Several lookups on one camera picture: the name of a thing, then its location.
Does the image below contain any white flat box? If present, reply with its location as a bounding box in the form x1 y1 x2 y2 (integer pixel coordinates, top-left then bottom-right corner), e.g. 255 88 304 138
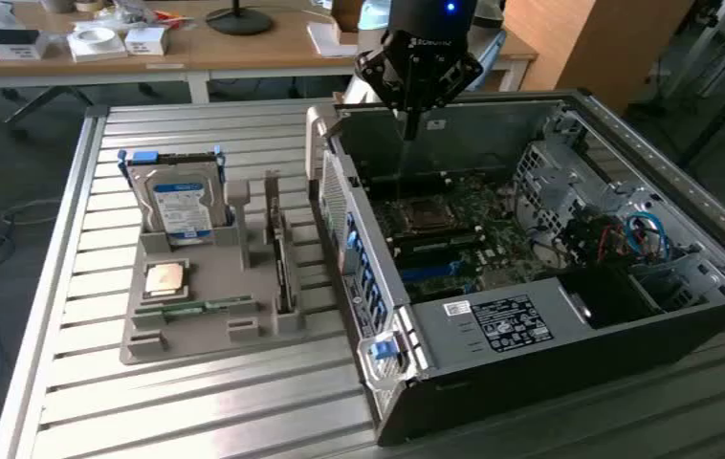
67 35 130 64

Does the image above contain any installed dark RAM stick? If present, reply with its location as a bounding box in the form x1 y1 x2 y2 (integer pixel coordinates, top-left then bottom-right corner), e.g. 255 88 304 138
393 232 486 254

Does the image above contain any white floor cable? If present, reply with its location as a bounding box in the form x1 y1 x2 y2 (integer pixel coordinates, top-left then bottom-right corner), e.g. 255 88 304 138
0 198 65 226

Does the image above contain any CPU with metal lid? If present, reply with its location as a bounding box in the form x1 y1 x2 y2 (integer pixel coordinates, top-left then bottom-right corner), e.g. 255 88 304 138
145 261 187 295

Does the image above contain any grey printed parts rack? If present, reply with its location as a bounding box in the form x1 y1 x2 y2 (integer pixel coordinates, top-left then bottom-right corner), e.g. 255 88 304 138
118 179 314 367

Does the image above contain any black lamp base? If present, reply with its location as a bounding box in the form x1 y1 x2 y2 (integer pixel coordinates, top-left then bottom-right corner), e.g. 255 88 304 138
205 0 276 37

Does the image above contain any grey power supply unit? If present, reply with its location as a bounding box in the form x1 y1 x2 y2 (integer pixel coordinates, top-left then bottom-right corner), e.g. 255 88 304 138
410 276 595 379

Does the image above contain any metal disk bay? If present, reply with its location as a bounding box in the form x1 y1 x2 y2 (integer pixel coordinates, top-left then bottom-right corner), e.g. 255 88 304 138
627 252 725 315

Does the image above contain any perforated metal drive cage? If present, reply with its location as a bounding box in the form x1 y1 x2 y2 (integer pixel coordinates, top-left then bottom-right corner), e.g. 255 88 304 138
512 138 617 269

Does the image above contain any open black PC case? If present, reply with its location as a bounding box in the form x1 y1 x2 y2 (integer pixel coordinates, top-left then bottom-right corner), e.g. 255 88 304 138
305 88 725 448

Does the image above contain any black and white box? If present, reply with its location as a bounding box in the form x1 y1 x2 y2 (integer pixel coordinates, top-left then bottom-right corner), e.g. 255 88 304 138
0 28 51 62

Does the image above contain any wooden desk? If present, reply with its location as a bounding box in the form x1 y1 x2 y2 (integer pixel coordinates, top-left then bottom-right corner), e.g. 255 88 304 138
0 0 540 92

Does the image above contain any brown cardboard box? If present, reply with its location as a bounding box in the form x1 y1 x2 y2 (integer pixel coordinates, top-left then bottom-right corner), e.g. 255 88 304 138
329 0 364 34

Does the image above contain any hard disk with blue carrier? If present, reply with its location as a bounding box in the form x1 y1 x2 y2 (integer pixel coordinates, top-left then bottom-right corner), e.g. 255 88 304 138
117 148 230 248

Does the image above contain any blue wire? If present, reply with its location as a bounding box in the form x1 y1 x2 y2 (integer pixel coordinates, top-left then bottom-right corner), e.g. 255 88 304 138
624 209 675 262

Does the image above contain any white labelled box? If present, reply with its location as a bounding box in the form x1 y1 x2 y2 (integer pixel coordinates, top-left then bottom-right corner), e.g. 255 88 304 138
125 26 170 57

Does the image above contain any blue case latch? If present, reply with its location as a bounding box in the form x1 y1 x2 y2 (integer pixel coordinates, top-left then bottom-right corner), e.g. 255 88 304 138
368 334 401 360

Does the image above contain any white paper stack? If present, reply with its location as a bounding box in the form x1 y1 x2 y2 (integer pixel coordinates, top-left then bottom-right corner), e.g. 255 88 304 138
306 22 362 59

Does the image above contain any green motherboard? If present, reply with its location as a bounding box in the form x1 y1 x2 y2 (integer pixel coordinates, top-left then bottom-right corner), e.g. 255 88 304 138
368 179 568 305

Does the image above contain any graphics card with metal bracket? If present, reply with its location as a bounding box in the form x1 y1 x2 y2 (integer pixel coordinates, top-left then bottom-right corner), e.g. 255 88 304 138
262 169 305 317

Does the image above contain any expansion slot with blue latch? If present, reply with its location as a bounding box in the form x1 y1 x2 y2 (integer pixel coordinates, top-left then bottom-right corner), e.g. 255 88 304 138
400 261 474 294

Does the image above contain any white tape roll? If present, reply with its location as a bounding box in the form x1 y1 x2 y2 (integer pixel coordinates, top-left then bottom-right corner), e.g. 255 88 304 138
73 27 117 48

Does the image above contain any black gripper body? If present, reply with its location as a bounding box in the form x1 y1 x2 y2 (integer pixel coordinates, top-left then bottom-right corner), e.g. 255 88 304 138
381 0 474 105

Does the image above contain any green RAM stick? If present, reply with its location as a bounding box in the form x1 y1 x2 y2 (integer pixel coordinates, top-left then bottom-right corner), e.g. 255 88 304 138
134 295 254 317

